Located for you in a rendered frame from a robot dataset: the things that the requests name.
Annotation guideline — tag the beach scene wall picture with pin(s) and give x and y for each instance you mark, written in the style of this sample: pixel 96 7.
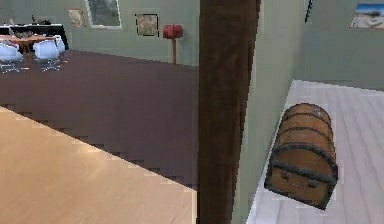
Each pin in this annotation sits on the beach scene wall picture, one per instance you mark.
pixel 368 16

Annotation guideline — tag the brown wooden treasure chest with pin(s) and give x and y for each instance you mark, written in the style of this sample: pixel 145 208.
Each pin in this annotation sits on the brown wooden treasure chest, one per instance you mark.
pixel 301 156

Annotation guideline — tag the black framed beige picture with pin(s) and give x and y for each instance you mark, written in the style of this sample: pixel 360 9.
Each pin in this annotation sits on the black framed beige picture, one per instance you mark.
pixel 146 24

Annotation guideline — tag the small beige wall picture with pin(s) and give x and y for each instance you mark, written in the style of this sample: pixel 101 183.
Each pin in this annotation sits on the small beige wall picture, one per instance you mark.
pixel 76 17

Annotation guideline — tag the white framed window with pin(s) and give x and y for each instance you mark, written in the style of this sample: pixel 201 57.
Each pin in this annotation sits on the white framed window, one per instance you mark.
pixel 103 12

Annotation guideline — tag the dark brown wooden door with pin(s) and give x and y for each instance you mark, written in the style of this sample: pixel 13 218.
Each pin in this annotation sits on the dark brown wooden door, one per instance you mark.
pixel 222 110

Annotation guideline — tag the round brown dining table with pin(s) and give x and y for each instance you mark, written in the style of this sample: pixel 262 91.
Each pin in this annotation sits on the round brown dining table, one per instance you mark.
pixel 26 41

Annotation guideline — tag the black sideboard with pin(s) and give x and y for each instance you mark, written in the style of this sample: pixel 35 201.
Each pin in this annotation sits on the black sideboard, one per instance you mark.
pixel 50 30

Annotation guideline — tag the white dining chair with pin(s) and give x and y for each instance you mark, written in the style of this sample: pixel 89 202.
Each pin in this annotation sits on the white dining chair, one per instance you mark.
pixel 60 44
pixel 8 53
pixel 46 50

